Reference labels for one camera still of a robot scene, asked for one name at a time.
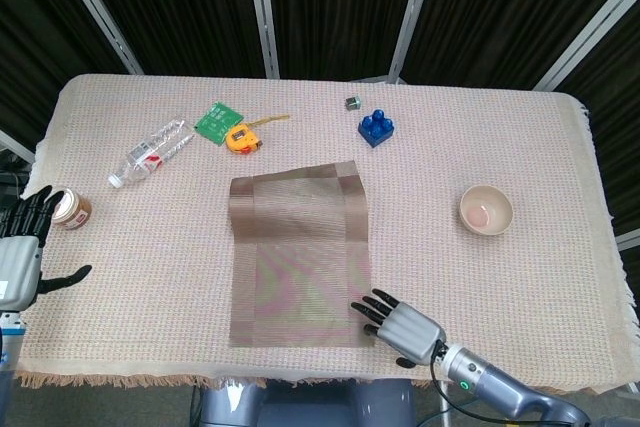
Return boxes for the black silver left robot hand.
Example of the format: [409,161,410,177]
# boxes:
[0,184,94,311]

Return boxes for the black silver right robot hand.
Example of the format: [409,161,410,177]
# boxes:
[349,288,448,368]

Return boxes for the brown woven placemat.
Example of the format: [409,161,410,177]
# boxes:
[227,160,377,348]

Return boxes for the beige bowl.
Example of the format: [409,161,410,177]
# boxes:
[459,184,515,237]

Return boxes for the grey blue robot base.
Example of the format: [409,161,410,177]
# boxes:
[197,377,416,427]

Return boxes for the clear jar with brown contents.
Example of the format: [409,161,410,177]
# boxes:
[49,187,94,232]

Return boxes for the clear plastic water bottle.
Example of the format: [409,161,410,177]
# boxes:
[108,118,196,189]

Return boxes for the beige waffle tablecloth with fringe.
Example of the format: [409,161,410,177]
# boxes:
[14,73,640,396]

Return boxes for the blue toy building block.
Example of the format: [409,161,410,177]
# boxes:
[356,109,396,149]

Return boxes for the green circuit board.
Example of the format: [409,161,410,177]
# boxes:
[193,101,246,147]

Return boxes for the yellow tape measure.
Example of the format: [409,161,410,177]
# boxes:
[224,113,291,154]

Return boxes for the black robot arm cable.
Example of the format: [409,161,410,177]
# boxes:
[429,346,591,426]

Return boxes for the green floor cable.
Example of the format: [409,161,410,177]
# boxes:
[414,396,484,423]

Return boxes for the dark equipment with cables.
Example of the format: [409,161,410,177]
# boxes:
[0,146,36,208]

